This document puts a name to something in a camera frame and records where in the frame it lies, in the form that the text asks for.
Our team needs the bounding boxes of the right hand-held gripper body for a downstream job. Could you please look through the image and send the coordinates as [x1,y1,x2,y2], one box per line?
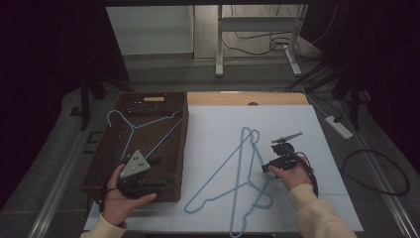
[270,131,305,170]

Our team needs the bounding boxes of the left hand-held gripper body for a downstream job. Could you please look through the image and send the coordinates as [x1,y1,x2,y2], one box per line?
[116,150,166,200]

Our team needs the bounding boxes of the brown woven basket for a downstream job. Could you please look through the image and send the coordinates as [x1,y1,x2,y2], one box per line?
[79,91,190,203]

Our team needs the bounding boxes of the blue wire clothes hanger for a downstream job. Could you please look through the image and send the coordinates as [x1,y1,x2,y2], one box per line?
[106,109,184,163]
[183,128,274,215]
[229,126,279,238]

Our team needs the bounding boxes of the person's right hand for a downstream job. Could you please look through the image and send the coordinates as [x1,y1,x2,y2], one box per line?
[268,160,314,192]

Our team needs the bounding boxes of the person's left hand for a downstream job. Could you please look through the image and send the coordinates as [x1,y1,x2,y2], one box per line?
[101,163,158,228]

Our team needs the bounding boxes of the white power strip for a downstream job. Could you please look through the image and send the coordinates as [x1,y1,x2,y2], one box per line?
[324,115,355,141]

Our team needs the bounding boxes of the white table mat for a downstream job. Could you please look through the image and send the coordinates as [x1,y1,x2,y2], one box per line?
[83,104,365,232]

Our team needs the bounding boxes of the black metal stand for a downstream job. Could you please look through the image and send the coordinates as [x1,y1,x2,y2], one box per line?
[78,69,134,132]
[331,73,371,132]

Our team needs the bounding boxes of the white panel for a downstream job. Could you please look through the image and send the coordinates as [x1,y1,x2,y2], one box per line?
[106,5,195,57]

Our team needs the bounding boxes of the dark curtain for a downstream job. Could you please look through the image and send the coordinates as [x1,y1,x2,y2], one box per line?
[299,0,420,167]
[0,0,131,209]

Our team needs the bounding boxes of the left hand-held gripper cable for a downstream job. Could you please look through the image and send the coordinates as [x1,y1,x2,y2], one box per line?
[98,186,119,213]

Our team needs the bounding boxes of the hand-held gripper cable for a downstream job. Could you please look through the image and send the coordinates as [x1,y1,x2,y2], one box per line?
[289,151,320,198]
[98,186,119,213]

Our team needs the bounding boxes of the right hand-held gripper cable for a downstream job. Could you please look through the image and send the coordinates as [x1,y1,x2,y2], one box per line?
[289,151,320,198]

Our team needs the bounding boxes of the white power strip cable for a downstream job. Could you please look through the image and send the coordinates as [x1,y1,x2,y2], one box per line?
[301,86,332,121]

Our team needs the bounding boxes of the black floor cables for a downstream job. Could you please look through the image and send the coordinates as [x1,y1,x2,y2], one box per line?
[220,4,320,58]

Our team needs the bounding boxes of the black looped cable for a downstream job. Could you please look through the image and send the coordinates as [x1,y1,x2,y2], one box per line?
[341,149,411,196]

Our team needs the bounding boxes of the white desk frame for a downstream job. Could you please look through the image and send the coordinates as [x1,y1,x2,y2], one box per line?
[215,3,310,79]

